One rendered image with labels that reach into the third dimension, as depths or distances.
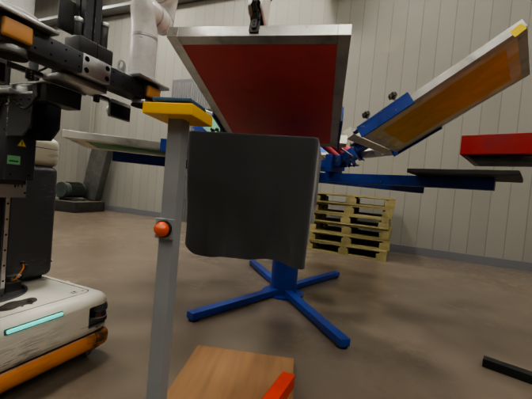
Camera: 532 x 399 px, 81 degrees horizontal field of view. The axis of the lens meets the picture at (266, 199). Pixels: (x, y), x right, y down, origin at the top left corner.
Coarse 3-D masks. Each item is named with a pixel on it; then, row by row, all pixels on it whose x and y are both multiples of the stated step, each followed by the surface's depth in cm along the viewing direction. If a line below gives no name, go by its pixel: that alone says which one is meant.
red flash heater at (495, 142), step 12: (528, 132) 130; (468, 144) 143; (480, 144) 140; (492, 144) 137; (504, 144) 134; (516, 144) 132; (528, 144) 129; (468, 156) 146; (480, 156) 143; (492, 156) 140; (504, 156) 138; (516, 156) 135; (528, 156) 133
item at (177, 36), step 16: (176, 32) 101; (192, 32) 100; (208, 32) 99; (224, 32) 98; (240, 32) 97; (272, 32) 95; (288, 32) 94; (304, 32) 93; (320, 32) 92; (336, 32) 91; (176, 48) 106; (192, 64) 113; (336, 64) 103; (336, 80) 111; (208, 96) 133; (336, 96) 120; (336, 112) 132; (224, 128) 162; (336, 128) 145; (320, 144) 164; (336, 144) 161
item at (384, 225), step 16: (320, 192) 432; (320, 208) 467; (352, 208) 418; (384, 208) 403; (320, 224) 470; (336, 224) 427; (352, 224) 417; (368, 224) 440; (384, 224) 401; (320, 240) 432; (336, 240) 456; (352, 240) 448; (368, 240) 476; (384, 240) 403; (368, 256) 411; (384, 256) 400
